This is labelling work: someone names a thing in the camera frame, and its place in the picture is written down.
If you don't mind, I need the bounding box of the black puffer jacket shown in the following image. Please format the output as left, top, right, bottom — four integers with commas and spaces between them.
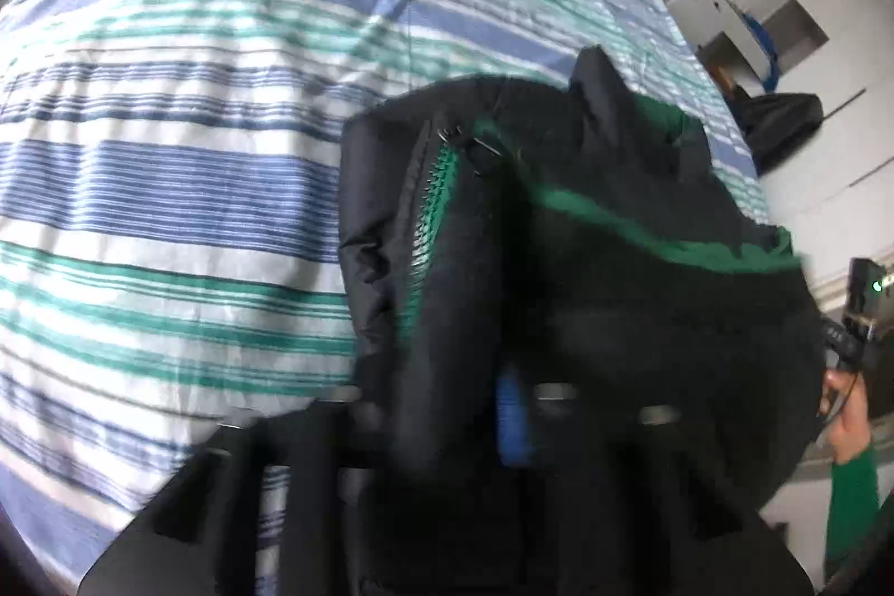
339, 44, 830, 503

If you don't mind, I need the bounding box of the blue cloth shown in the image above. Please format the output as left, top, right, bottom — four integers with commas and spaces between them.
732, 6, 781, 96

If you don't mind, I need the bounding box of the striped bed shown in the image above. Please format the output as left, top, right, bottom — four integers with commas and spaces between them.
0, 0, 778, 596

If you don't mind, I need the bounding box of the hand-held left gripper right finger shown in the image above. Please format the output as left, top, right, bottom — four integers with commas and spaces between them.
496, 369, 818, 596

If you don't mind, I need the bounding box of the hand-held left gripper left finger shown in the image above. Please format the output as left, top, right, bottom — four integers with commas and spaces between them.
78, 387, 392, 596

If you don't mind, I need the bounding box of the wooden chair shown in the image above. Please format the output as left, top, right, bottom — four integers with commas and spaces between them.
707, 61, 743, 96

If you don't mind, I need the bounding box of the black coat on chair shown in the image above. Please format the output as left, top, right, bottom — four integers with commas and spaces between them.
733, 91, 826, 175

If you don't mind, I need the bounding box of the person's right forearm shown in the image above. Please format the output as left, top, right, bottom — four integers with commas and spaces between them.
822, 438, 884, 581

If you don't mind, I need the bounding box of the person's right hand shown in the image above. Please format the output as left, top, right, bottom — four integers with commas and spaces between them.
822, 370, 876, 466

